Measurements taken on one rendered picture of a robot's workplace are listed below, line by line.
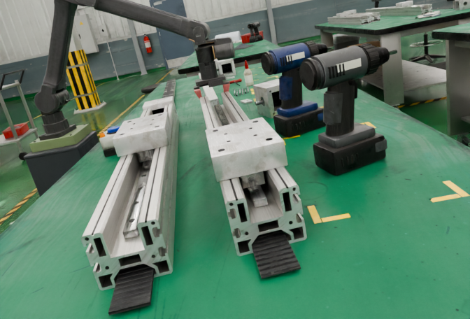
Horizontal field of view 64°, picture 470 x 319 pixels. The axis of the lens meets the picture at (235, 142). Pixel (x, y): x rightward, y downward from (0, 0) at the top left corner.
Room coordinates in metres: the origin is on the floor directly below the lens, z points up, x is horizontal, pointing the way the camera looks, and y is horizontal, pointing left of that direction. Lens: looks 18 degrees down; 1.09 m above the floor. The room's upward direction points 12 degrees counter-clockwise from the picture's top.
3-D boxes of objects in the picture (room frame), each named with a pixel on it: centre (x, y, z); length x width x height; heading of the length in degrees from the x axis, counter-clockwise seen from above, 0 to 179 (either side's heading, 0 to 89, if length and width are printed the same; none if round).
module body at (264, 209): (0.85, 0.01, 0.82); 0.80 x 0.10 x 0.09; 4
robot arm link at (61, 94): (1.39, 0.61, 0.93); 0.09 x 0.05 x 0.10; 82
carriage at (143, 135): (0.84, 0.20, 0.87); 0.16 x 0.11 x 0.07; 4
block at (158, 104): (1.28, 0.24, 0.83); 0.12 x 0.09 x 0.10; 94
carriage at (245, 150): (0.60, -0.01, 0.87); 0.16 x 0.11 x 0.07; 4
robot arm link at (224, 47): (1.29, 0.00, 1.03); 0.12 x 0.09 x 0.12; 82
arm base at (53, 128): (1.38, 0.63, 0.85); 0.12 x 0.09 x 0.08; 169
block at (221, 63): (2.23, -0.03, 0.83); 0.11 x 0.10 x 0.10; 93
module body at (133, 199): (0.84, 0.20, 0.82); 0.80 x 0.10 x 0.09; 4
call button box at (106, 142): (1.11, 0.34, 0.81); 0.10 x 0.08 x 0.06; 94
